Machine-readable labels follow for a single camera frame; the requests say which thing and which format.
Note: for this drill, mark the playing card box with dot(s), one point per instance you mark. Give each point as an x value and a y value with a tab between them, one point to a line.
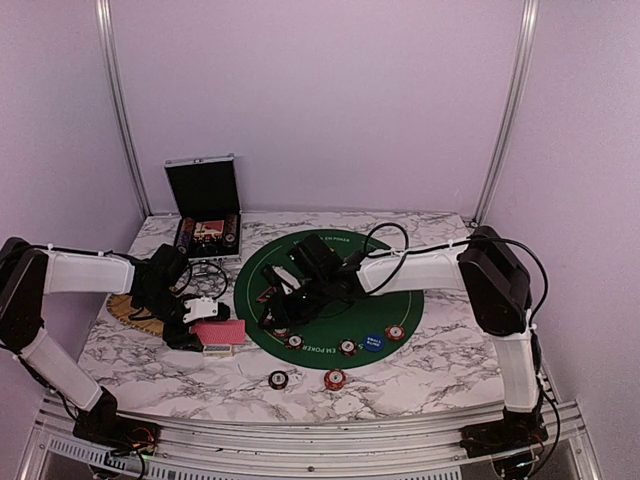
218	350

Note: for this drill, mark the triangular all-in button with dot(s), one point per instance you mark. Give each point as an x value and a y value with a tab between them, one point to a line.
265	296

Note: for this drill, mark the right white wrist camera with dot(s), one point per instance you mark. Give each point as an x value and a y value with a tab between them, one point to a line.
280	279

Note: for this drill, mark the right chip row in case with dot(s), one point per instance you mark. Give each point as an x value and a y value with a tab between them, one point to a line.
230	232

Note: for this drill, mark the aluminium frame post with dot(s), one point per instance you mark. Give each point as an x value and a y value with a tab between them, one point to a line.
521	65
109	50

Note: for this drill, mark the left chip row in case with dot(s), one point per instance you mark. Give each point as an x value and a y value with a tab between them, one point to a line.
184	235

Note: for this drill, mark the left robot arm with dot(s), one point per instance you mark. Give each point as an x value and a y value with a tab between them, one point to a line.
31	274

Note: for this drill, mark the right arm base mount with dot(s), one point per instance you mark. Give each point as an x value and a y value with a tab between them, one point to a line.
513	431

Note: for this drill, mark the black poker chip stack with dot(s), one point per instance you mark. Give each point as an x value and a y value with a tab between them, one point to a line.
278	380

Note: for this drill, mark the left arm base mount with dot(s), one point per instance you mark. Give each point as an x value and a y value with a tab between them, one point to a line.
122	434

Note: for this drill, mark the chip row in case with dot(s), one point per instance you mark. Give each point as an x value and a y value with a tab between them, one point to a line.
184	235
230	232

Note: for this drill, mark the aluminium poker case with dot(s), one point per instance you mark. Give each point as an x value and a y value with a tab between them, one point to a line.
206	189

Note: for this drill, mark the red poker chip stack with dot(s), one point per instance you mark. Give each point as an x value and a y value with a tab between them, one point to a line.
335	379

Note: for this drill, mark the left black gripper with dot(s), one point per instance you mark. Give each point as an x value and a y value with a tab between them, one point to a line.
181	338

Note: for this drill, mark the card deck in case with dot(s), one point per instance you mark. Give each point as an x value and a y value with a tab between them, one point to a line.
206	231

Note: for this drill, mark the blue small blind button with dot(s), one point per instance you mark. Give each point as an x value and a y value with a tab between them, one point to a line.
373	343

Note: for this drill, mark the woven bamboo tray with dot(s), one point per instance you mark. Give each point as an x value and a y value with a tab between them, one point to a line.
119	307

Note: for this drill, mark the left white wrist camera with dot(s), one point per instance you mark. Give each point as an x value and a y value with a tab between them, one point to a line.
205	309

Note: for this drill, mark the left aluminium frame post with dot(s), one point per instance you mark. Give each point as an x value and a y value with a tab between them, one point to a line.
109	50

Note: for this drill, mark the red-backed card deck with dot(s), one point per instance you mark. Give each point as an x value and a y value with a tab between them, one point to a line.
230	332

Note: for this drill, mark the round green poker mat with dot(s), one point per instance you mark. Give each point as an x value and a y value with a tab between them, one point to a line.
336	322

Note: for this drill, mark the right aluminium frame post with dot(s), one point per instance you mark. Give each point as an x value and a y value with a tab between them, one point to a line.
521	65

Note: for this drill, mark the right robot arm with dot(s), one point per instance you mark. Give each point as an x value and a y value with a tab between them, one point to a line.
482	264

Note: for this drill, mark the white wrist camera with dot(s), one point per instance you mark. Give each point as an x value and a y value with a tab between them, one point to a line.
205	309
280	279

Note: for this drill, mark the front aluminium rail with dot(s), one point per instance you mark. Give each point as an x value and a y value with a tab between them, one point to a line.
414	447

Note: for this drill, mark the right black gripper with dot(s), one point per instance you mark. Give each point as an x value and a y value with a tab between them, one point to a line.
284	314

